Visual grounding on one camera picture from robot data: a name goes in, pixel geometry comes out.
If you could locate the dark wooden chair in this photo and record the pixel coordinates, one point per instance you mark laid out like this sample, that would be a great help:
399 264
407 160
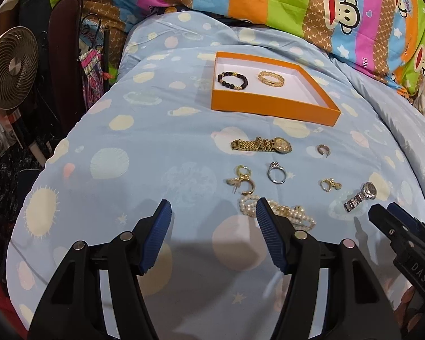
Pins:
62 42

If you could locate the small gold earring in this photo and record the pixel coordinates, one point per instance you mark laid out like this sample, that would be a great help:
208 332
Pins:
336 185

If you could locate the orange jewelry box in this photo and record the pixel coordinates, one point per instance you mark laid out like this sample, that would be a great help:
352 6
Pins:
269 108

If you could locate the silver wristwatch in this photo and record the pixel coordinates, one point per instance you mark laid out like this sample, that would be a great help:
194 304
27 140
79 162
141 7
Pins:
368 191

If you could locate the gold hoop earring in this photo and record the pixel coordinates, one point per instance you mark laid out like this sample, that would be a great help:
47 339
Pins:
250 186

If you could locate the dark floral cloth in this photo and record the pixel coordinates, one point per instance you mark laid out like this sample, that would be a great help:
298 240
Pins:
10 177

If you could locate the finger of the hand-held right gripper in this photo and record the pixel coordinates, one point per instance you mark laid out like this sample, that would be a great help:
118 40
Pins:
384 221
402 214

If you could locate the gold wristwatch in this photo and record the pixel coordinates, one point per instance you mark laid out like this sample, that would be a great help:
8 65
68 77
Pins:
246 145

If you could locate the beige round fan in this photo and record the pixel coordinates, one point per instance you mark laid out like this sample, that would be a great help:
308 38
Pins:
12 67

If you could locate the gold dangle earring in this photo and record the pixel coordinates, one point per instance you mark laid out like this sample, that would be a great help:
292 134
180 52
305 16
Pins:
233 182

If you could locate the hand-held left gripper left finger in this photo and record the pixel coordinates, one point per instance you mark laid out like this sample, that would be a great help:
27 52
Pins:
159 233

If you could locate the pink patterned cloth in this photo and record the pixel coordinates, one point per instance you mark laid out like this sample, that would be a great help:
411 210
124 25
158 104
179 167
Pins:
90 78

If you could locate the colourful monkey printed blanket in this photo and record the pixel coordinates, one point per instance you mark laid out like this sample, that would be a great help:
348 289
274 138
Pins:
287 0

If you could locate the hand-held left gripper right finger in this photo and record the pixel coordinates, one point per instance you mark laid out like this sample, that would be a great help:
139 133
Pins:
269 233

